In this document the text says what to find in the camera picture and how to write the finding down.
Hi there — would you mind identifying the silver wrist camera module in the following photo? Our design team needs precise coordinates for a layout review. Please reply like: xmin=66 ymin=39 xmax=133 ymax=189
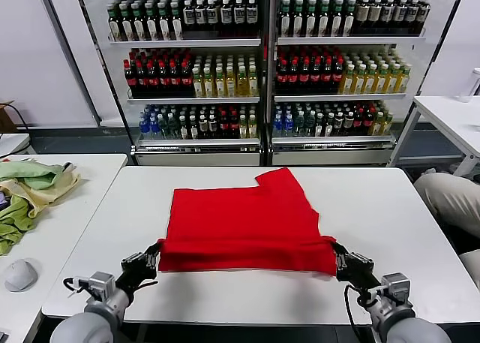
xmin=369 ymin=272 xmax=413 ymax=310
xmin=73 ymin=271 xmax=116 ymax=301

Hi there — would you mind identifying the dark bottle blue white label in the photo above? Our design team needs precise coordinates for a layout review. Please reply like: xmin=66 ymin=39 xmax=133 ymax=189
xmin=183 ymin=0 xmax=197 ymax=32
xmin=246 ymin=0 xmax=260 ymax=32
xmin=233 ymin=0 xmax=247 ymax=32
xmin=207 ymin=0 xmax=221 ymax=32
xmin=220 ymin=0 xmax=234 ymax=32
xmin=195 ymin=0 xmax=209 ymax=32

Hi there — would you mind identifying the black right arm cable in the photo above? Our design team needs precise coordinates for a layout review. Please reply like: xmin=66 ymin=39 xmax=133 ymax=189
xmin=343 ymin=284 xmax=371 ymax=343

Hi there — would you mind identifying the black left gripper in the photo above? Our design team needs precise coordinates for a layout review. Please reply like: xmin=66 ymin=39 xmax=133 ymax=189
xmin=116 ymin=241 xmax=164 ymax=293

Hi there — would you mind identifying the dark bottle beige label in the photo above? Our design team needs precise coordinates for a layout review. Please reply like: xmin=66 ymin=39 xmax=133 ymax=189
xmin=418 ymin=0 xmax=431 ymax=35
xmin=394 ymin=0 xmax=407 ymax=35
xmin=381 ymin=0 xmax=395 ymax=35
xmin=355 ymin=0 xmax=369 ymax=35
xmin=406 ymin=0 xmax=419 ymax=35
xmin=367 ymin=0 xmax=382 ymax=35

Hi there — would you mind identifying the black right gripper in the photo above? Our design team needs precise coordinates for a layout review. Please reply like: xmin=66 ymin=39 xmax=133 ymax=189
xmin=329 ymin=240 xmax=380 ymax=293

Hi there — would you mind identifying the green cap tea bottle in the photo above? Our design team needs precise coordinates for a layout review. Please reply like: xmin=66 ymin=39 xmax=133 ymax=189
xmin=331 ymin=0 xmax=345 ymax=38
xmin=318 ymin=0 xmax=332 ymax=38
xmin=107 ymin=3 xmax=121 ymax=41
xmin=343 ymin=0 xmax=357 ymax=38
xmin=304 ymin=0 xmax=319 ymax=38
xmin=145 ymin=3 xmax=159 ymax=41
xmin=292 ymin=0 xmax=305 ymax=38
xmin=170 ymin=3 xmax=184 ymax=41
xmin=132 ymin=3 xmax=146 ymax=41
xmin=278 ymin=0 xmax=293 ymax=38
xmin=120 ymin=3 xmax=134 ymax=41
xmin=157 ymin=3 xmax=172 ymax=41

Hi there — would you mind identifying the thin black wall cable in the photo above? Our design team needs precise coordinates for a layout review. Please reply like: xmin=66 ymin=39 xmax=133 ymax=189
xmin=7 ymin=102 xmax=31 ymax=134

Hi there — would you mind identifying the grey drinks shelf unit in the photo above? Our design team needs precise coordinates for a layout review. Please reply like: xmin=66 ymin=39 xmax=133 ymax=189
xmin=76 ymin=0 xmax=272 ymax=167
xmin=268 ymin=0 xmax=470 ymax=167

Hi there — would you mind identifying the white side table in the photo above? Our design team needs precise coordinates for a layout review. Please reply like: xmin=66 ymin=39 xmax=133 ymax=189
xmin=388 ymin=95 xmax=480 ymax=179

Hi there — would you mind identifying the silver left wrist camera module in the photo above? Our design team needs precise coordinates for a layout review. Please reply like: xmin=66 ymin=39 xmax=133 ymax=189
xmin=73 ymin=271 xmax=116 ymax=301

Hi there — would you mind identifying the brown cardboard box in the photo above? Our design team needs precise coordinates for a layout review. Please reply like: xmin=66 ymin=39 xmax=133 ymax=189
xmin=0 ymin=100 xmax=18 ymax=134

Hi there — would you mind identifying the grey computer mouse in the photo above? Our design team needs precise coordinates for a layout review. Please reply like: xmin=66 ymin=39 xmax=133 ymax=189
xmin=4 ymin=258 xmax=39 ymax=293

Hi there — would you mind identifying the grey diagonal pole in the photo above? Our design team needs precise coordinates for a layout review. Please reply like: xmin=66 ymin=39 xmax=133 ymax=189
xmin=36 ymin=0 xmax=104 ymax=125

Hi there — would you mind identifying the red garment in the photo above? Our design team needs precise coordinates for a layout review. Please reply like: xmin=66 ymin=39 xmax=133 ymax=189
xmin=157 ymin=167 xmax=338 ymax=275

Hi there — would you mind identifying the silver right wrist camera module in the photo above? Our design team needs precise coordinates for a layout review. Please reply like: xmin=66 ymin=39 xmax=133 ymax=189
xmin=369 ymin=272 xmax=413 ymax=310

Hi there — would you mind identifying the white plastic box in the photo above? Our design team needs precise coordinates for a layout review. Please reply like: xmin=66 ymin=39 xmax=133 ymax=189
xmin=0 ymin=132 xmax=31 ymax=158

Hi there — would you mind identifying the white metal shelf board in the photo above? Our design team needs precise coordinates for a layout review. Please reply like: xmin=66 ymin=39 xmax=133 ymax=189
xmin=277 ymin=35 xmax=428 ymax=46
xmin=270 ymin=134 xmax=398 ymax=151
xmin=274 ymin=92 xmax=408 ymax=102
xmin=134 ymin=136 xmax=262 ymax=152
xmin=126 ymin=95 xmax=261 ymax=104
xmin=108 ymin=37 xmax=263 ymax=48

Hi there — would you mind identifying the beige trousered leg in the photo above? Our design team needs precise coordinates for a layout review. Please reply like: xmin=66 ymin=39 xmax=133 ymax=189
xmin=413 ymin=172 xmax=480 ymax=241

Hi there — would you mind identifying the light green garment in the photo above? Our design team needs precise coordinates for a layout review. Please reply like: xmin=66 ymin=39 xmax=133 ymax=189
xmin=0 ymin=159 xmax=65 ymax=190

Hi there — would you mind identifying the cream yellow garment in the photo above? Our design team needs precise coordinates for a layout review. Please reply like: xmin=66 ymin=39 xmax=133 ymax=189
xmin=0 ymin=164 xmax=82 ymax=218

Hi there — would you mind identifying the olive green towel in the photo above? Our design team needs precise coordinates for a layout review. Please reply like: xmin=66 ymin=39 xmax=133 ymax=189
xmin=0 ymin=194 xmax=38 ymax=256

